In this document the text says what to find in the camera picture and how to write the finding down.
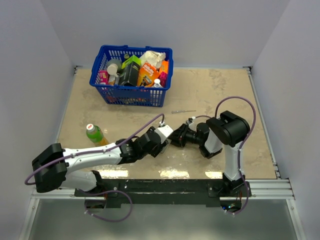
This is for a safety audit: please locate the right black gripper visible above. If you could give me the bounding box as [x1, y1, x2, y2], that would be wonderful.
[166, 124, 203, 148]

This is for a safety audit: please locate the small screwdriver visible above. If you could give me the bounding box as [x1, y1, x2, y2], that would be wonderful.
[171, 110, 196, 114]

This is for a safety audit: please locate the white grey remote control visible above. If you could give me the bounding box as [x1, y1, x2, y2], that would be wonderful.
[160, 139, 171, 154]

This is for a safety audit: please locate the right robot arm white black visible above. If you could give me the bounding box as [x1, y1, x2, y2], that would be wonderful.
[169, 111, 251, 197]

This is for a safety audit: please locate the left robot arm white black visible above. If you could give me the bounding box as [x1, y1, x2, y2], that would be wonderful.
[32, 125, 173, 196]

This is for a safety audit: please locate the small white cap bottle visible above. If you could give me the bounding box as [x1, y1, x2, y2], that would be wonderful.
[152, 78, 162, 88]

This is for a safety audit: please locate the orange juice bottle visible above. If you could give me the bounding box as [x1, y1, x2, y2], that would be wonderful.
[86, 123, 109, 147]

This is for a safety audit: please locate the magenta small box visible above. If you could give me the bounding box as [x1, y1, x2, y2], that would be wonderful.
[158, 71, 168, 87]

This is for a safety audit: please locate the blue plastic basket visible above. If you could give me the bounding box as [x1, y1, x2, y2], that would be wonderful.
[89, 45, 174, 108]

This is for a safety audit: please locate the orange Gillette razor box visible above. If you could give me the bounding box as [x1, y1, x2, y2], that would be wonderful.
[136, 62, 160, 87]

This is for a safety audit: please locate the black green box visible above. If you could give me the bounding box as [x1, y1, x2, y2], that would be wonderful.
[118, 55, 141, 87]

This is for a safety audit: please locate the crumpled white paper bag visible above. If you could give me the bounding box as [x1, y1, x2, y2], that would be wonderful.
[139, 50, 166, 69]

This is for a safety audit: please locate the pink box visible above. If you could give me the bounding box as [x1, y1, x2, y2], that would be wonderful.
[98, 70, 109, 85]

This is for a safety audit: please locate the white pump bottle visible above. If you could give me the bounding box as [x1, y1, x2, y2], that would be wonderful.
[106, 59, 122, 76]

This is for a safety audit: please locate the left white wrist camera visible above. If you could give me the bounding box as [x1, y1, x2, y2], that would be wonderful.
[154, 125, 174, 144]

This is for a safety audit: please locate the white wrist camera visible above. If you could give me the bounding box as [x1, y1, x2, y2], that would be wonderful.
[154, 125, 174, 144]
[185, 116, 196, 129]

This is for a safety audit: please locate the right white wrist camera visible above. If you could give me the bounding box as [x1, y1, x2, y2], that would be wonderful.
[185, 116, 196, 129]

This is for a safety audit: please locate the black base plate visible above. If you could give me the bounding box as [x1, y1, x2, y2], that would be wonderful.
[74, 178, 252, 208]

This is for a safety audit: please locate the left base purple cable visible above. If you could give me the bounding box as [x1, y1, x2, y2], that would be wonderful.
[83, 189, 134, 223]

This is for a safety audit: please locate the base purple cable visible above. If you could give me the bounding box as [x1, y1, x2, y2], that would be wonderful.
[83, 189, 134, 223]
[223, 174, 251, 216]

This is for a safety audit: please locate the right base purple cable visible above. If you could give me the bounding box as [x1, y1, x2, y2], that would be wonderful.
[223, 174, 251, 216]

